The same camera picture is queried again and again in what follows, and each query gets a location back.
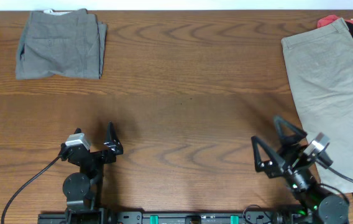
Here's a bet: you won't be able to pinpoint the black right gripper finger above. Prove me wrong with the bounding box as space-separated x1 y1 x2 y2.
251 136 286 179
273 115 307 146

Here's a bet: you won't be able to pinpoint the black left camera cable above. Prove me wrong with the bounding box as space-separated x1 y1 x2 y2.
1 155 62 224

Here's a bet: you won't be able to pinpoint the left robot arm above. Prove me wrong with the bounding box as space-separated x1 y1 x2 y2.
58 122 124 223

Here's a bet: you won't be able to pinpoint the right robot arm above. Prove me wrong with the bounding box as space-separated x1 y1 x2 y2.
251 116 349 224

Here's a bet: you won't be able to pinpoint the folded grey shorts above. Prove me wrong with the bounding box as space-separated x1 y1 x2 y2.
15 9 108 80

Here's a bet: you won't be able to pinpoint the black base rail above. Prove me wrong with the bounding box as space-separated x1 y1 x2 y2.
37 210 350 224

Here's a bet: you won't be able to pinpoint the khaki beige shorts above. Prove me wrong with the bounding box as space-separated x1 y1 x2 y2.
282 19 353 193

